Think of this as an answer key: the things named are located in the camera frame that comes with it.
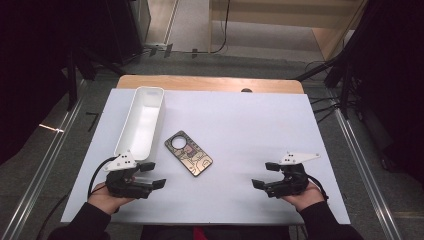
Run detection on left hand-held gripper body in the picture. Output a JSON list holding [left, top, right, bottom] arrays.
[[103, 149, 153, 200]]

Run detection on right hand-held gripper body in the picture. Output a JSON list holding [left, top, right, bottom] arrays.
[[264, 151, 322, 200]]

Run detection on white oblong plastic container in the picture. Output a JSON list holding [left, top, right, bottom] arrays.
[[113, 85, 167, 163]]

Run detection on patterned phone case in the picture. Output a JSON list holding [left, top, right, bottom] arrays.
[[163, 130, 214, 178]]

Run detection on person's right hand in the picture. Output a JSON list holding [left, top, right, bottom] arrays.
[[281, 181, 326, 213]]

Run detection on person's left hand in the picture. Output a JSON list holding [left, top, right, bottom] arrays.
[[87, 181, 136, 216]]

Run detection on white table sheet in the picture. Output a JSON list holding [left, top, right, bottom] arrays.
[[60, 88, 352, 225]]

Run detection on person's black torso clothing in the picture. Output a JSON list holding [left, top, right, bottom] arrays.
[[139, 224, 294, 240]]

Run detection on small black angled floor piece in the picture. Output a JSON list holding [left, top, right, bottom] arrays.
[[85, 111, 101, 133]]

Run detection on wooden table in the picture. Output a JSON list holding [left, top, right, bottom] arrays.
[[115, 74, 305, 95]]

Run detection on black curtain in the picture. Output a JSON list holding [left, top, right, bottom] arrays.
[[343, 0, 424, 184], [0, 0, 113, 166]]

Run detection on light wooden shelf unit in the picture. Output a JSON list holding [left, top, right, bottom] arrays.
[[208, 0, 369, 62]]

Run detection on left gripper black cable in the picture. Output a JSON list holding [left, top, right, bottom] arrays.
[[87, 155, 118, 200]]

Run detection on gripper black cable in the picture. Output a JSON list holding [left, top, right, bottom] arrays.
[[307, 174, 330, 202], [87, 155, 118, 200]]

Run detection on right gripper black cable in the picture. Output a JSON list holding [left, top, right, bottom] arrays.
[[307, 174, 330, 202]]

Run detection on metal floor rail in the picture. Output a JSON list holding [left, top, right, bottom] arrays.
[[0, 79, 88, 240], [328, 86, 404, 240]]

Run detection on black floor cables bundle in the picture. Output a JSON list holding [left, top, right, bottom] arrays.
[[308, 94, 344, 125]]

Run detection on black floor cable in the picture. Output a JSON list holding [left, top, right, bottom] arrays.
[[34, 191, 73, 240]]

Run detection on black hanging cable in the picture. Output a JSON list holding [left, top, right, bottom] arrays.
[[211, 0, 232, 54]]

